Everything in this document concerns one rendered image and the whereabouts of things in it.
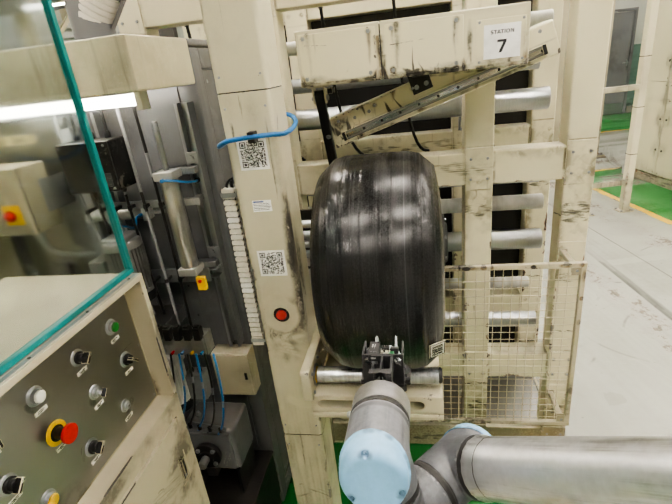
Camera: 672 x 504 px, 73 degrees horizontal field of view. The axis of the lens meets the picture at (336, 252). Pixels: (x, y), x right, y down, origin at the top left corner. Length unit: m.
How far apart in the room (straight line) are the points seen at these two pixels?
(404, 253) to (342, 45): 0.63
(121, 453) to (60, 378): 0.27
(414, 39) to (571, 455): 1.04
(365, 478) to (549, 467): 0.22
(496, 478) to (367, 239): 0.52
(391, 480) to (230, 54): 0.91
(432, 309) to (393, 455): 0.47
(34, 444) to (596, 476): 0.93
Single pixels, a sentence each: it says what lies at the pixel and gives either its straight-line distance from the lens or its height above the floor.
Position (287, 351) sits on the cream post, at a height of 0.94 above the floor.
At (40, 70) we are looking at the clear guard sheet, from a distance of 1.10.
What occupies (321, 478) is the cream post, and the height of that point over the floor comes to 0.43.
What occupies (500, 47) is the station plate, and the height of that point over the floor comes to 1.68.
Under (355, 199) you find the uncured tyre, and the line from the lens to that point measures 1.02.
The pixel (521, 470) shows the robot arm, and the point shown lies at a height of 1.21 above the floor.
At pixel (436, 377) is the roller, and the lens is 1.26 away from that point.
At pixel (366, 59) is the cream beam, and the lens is 1.33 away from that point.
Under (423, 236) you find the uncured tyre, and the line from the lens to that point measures 0.98.
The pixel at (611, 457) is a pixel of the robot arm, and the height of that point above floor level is 1.30.
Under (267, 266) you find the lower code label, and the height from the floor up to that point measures 1.21.
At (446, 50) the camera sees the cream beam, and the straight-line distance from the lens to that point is 1.32.
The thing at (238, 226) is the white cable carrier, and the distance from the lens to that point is 1.22.
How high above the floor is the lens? 1.69
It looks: 22 degrees down
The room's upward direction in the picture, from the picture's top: 7 degrees counter-clockwise
